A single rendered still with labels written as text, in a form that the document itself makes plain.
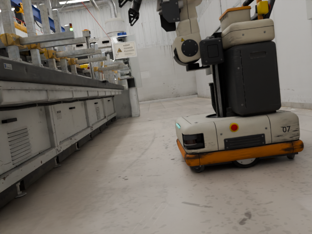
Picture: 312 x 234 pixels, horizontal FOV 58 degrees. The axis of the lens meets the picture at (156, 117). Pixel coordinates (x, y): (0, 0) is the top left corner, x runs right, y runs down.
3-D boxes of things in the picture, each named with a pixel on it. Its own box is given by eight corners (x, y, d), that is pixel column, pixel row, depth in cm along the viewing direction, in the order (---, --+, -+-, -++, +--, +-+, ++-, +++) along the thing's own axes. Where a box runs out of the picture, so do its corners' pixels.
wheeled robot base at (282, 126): (262, 136, 220) (258, 105, 218) (307, 154, 157) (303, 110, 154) (176, 148, 219) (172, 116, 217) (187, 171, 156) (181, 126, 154)
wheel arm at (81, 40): (86, 44, 158) (85, 36, 158) (85, 43, 155) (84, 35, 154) (9, 54, 158) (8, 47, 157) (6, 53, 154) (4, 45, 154)
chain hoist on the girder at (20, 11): (29, 27, 781) (27, 9, 777) (24, 24, 748) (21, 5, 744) (20, 28, 781) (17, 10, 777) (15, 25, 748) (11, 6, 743)
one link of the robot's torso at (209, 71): (214, 74, 191) (210, 37, 189) (225, 71, 163) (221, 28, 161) (175, 79, 191) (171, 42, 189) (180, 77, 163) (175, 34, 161)
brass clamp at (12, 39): (28, 48, 136) (26, 37, 136) (14, 43, 123) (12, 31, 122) (15, 50, 136) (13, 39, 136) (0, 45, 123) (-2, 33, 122)
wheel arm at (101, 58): (107, 61, 233) (106, 55, 232) (107, 61, 229) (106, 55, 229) (55, 68, 232) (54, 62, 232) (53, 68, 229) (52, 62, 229)
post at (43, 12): (58, 81, 180) (46, 4, 176) (56, 81, 177) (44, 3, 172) (53, 81, 180) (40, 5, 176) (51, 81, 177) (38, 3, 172)
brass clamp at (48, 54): (61, 60, 186) (59, 52, 186) (53, 57, 173) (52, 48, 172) (51, 61, 186) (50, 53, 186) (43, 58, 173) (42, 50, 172)
